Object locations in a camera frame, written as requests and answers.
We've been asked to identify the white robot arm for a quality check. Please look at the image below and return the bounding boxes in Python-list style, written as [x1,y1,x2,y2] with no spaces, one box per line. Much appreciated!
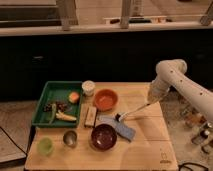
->
[147,59,213,123]

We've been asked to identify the orange bowl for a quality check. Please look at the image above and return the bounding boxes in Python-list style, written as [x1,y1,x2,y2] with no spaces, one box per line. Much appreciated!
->
[93,89,118,111]

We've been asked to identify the purple bowl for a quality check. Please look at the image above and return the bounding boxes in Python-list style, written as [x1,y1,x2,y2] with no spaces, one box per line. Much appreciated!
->
[91,124,117,151]

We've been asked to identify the blue cloth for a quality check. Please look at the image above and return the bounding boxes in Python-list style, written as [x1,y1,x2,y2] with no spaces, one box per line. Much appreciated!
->
[98,115,136,141]

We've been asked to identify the spice bottle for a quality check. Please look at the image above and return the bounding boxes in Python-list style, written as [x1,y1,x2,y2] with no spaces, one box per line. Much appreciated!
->
[191,130,210,145]

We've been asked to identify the white cup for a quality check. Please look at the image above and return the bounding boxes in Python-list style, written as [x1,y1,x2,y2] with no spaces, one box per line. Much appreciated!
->
[82,80,95,96]

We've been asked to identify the wooden block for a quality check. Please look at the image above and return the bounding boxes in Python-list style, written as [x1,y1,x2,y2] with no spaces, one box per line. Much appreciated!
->
[84,106,97,127]

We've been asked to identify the peach fruit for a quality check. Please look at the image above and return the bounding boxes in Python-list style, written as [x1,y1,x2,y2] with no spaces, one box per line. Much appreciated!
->
[68,92,80,104]

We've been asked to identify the dark grapes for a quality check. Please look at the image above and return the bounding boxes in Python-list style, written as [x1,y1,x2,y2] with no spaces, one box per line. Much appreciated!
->
[43,101,67,112]

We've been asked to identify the metal cup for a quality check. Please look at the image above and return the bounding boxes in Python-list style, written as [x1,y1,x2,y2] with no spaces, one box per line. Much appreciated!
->
[63,130,77,148]

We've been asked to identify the green plastic tray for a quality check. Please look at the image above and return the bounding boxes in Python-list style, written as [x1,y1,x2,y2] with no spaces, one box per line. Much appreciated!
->
[32,81,83,128]

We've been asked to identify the banana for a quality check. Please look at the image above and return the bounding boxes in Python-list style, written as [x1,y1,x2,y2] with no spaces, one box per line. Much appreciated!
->
[56,113,77,121]

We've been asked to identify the green pepper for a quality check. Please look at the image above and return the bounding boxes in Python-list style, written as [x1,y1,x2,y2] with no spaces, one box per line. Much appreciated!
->
[49,103,57,124]

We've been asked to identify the green cup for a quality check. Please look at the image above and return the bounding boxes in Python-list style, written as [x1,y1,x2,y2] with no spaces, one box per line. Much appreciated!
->
[37,137,53,156]

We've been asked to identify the black cable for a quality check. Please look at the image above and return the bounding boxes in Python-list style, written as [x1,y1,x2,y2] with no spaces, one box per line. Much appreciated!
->
[0,125,28,156]

